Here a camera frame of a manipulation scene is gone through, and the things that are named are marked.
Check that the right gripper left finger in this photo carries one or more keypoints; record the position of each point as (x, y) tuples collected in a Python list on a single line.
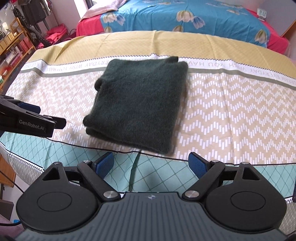
[(93, 174)]

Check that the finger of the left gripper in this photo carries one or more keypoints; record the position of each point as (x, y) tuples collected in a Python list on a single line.
[(60, 123), (29, 107)]

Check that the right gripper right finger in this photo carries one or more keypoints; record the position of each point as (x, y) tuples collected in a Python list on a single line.
[(208, 174)]

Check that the dark green knit sweater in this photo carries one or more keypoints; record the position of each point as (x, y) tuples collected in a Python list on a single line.
[(137, 103)]

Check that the red clothes pile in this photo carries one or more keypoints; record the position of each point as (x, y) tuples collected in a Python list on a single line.
[(59, 34)]

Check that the hanging dark clothes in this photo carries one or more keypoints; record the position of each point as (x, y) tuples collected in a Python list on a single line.
[(34, 12)]

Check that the wooden bedside cabinet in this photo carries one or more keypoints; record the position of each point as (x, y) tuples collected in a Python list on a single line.
[(6, 168)]

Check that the wooden shelf unit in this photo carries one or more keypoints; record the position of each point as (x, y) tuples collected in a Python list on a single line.
[(16, 46)]

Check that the patterned yellow beige bedspread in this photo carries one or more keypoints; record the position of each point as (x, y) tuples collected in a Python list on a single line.
[(238, 105)]

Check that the pink pillow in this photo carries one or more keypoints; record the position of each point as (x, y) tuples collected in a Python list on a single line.
[(103, 7)]

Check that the blue floral quilt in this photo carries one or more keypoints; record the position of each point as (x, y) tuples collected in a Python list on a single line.
[(205, 17)]

